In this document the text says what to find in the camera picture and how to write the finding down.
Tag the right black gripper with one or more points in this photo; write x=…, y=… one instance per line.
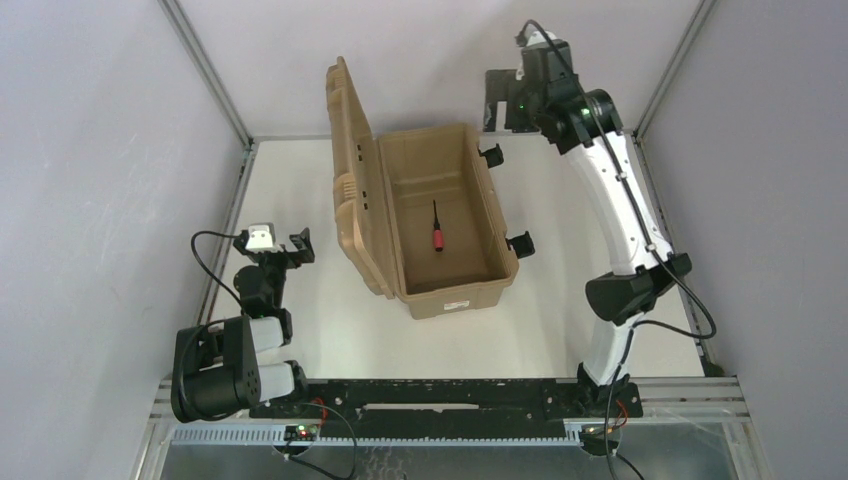
x=500, y=102

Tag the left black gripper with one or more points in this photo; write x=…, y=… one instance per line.
x=291, y=249

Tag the red black screwdriver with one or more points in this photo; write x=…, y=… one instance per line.
x=438, y=237

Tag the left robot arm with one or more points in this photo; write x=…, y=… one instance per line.
x=216, y=370

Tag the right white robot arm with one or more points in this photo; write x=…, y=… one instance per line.
x=643, y=265

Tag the upper black bin latch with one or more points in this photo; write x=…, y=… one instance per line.
x=493, y=156

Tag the black bin latch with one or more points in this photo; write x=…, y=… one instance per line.
x=522, y=245
x=493, y=156

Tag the tan plastic storage bin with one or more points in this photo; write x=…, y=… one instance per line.
x=383, y=191

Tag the lower black bin latch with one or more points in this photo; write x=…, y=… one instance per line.
x=522, y=245

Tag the left control board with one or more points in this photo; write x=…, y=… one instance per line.
x=303, y=433

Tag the control board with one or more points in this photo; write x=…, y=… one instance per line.
x=597, y=432
x=303, y=433

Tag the right control board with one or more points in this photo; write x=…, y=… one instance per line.
x=597, y=432

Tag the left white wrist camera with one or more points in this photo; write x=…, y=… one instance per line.
x=261, y=238

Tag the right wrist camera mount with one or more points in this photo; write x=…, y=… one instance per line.
x=534, y=46

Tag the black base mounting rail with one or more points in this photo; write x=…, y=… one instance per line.
x=473, y=408

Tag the right aluminium frame post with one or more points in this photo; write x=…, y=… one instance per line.
x=686, y=42

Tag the aluminium frame post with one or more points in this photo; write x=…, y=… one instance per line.
x=199, y=57
x=686, y=42

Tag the left aluminium frame post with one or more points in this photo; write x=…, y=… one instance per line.
x=199, y=57

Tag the slotted grey cable duct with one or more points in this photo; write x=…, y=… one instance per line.
x=278, y=435

